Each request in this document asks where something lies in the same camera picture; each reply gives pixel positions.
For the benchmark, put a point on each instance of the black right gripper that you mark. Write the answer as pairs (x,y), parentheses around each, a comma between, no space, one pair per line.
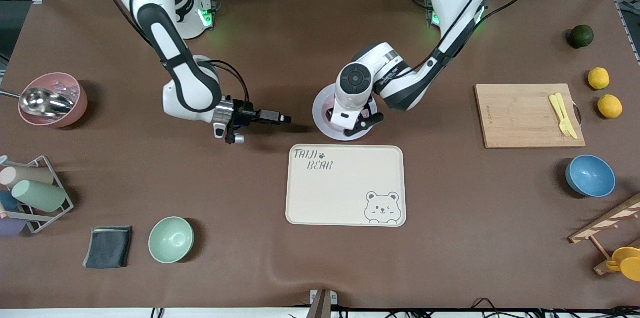
(246,113)

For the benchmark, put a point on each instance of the white round plate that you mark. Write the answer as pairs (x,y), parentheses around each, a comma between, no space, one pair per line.
(322,122)

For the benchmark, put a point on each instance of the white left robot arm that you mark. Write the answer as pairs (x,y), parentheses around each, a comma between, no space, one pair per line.
(400,82)

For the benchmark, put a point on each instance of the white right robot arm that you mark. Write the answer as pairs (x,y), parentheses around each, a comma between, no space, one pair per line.
(192,87)

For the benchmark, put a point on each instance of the cream bear print tray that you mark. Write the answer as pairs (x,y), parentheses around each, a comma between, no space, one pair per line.
(345,193)

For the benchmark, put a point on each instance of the pale green bowl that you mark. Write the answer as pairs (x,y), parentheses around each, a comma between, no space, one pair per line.
(171,240)

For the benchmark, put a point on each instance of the pink bowl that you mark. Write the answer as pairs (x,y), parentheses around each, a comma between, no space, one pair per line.
(80,107)

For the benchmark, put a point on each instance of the dark grey folded cloth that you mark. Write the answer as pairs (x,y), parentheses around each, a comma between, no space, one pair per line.
(107,248)

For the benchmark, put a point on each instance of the shiny metal scoop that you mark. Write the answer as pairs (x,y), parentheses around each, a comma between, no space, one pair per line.
(42,101)

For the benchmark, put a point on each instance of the mint green cup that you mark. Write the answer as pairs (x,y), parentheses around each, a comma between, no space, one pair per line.
(40,196)

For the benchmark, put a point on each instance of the wooden cutting board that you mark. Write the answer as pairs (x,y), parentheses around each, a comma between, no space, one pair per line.
(520,107)

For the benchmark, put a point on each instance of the beige cup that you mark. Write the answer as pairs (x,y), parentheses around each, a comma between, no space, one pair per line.
(27,175)

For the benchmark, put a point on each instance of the blue cup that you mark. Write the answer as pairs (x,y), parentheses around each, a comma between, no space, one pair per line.
(7,201)

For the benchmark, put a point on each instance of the yellow plastic fork and knife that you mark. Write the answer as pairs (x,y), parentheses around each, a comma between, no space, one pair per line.
(556,106)

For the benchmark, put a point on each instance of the lilac cup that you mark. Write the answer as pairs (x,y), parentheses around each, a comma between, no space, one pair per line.
(10,227)

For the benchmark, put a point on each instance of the yellow plastic fork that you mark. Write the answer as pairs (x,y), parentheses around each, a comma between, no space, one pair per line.
(562,112)

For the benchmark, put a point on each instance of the dark green lime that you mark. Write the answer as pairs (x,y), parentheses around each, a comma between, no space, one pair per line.
(581,36)

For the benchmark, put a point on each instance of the blue bowl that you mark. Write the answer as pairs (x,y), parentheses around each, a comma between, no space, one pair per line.
(591,176)

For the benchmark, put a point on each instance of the yellow lemon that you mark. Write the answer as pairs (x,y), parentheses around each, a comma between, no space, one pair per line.
(599,78)
(610,106)

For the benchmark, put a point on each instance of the wooden hanging rack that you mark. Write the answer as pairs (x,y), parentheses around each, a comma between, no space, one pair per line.
(607,223)

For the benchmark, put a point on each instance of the metal table edge bracket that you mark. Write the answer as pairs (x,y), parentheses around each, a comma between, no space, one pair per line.
(323,303)

